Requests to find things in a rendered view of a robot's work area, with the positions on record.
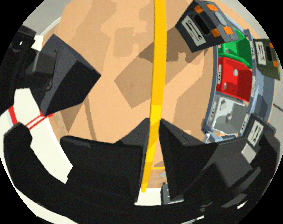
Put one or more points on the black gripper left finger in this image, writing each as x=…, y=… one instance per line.
x=116, y=158

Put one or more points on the yellow bar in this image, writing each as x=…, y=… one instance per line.
x=157, y=88

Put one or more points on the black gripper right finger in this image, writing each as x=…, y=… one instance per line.
x=187, y=158

